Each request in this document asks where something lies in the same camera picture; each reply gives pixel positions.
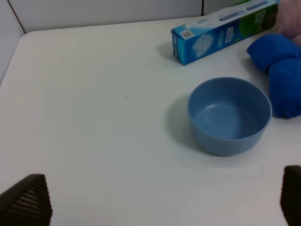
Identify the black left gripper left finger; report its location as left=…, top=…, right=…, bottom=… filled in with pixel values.
left=0, top=174, right=53, bottom=226

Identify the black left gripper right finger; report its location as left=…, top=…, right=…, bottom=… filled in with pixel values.
left=280, top=165, right=301, bottom=226

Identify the pink towel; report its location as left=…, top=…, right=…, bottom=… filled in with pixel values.
left=273, top=0, right=301, bottom=47

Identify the blue plastic bowl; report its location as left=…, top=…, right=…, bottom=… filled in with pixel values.
left=187, top=77, right=272, bottom=156

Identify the blue rolled towel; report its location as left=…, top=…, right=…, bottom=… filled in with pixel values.
left=247, top=34, right=301, bottom=119

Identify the blue green toothpaste box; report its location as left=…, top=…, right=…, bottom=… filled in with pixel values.
left=171, top=0, right=279, bottom=65

